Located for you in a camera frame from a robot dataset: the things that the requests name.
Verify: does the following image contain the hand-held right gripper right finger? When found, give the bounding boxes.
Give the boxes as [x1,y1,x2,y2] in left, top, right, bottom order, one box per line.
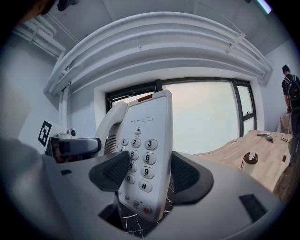
[171,151,214,205]

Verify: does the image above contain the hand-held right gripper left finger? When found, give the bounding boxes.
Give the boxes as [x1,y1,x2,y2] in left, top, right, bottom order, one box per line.
[88,150,129,193]

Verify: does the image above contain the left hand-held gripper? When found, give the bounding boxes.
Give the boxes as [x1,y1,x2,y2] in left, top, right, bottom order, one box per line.
[38,120,102,164]

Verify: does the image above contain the white desk telephone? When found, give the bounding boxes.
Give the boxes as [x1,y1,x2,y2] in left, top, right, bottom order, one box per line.
[94,89,173,223]

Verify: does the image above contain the brown tape roll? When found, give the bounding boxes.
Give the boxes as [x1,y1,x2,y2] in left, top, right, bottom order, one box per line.
[243,151,259,164]

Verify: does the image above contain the dark tool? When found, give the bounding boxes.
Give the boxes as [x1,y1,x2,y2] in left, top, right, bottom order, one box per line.
[256,132,274,143]

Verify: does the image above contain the cardboard box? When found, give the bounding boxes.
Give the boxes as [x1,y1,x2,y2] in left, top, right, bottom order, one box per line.
[276,112,293,135]

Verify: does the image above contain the white ceiling ducts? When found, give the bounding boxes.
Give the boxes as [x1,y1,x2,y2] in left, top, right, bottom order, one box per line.
[43,11,274,96]

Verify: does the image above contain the ceiling light tube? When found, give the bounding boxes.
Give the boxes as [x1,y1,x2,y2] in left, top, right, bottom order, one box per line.
[255,0,272,14]

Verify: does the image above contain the black window frame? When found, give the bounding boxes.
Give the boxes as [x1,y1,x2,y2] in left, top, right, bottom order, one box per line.
[105,78,257,138]

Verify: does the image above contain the white wall pipes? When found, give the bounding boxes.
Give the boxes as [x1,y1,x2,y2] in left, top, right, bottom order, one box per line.
[13,13,68,59]

